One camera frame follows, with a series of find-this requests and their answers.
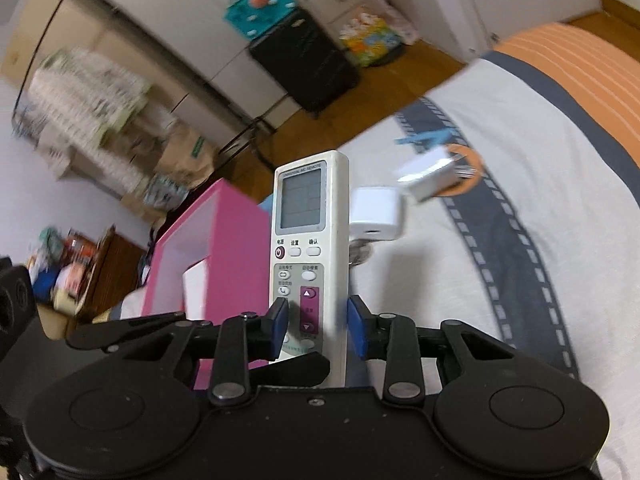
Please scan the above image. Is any pink cardboard box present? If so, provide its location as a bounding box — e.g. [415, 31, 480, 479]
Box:
[141, 179, 275, 391]

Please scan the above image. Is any clutter of small items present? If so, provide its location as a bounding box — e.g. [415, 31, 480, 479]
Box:
[27, 227, 101, 316]

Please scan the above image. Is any blue clip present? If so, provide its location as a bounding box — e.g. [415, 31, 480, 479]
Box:
[395, 127, 453, 148]

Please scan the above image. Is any black suitcase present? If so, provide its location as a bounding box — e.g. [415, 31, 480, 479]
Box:
[248, 7, 361, 113]

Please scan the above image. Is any white knitted cardigan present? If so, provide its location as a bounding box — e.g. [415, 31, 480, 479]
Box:
[27, 47, 151, 196]

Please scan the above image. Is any white cube charger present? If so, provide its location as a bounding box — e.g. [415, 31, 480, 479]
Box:
[349, 186, 407, 241]

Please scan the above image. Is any printed plastic bag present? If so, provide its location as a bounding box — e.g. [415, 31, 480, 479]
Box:
[142, 175, 191, 211]

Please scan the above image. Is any beige wooden board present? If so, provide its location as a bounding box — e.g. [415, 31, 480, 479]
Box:
[0, 0, 116, 86]

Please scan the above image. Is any white charger with prongs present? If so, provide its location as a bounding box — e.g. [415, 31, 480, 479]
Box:
[397, 146, 476, 204]

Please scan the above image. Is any white remote with display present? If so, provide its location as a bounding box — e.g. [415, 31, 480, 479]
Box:
[267, 150, 351, 391]

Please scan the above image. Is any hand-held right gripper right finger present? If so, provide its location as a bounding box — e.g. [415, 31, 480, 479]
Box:
[347, 295, 521, 406]

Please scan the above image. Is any striped printed bed sheet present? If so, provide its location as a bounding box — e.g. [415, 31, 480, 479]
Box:
[260, 22, 640, 480]

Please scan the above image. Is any bunch of keys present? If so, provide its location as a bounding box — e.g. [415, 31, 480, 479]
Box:
[349, 237, 376, 267]

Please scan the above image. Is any black clothes rack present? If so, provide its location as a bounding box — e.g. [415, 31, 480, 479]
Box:
[10, 0, 281, 166]

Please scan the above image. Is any colourful cartoon box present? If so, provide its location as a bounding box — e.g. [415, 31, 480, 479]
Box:
[339, 7, 396, 67]

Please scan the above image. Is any teal handbag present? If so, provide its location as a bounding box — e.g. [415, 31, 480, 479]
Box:
[222, 0, 296, 38]

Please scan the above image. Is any grey wooden wardrobe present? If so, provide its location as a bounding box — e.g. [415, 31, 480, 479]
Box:
[65, 0, 381, 131]

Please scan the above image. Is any white plastic bag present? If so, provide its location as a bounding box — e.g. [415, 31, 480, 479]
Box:
[380, 0, 421, 46]

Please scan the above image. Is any brown paper bag green label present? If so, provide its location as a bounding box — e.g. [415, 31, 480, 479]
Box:
[155, 125, 216, 186]

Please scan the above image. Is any dark wooden cabinet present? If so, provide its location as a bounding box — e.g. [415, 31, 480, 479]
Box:
[35, 225, 151, 341]

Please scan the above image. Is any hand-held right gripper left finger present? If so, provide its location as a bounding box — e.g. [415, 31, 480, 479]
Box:
[65, 297, 331, 406]

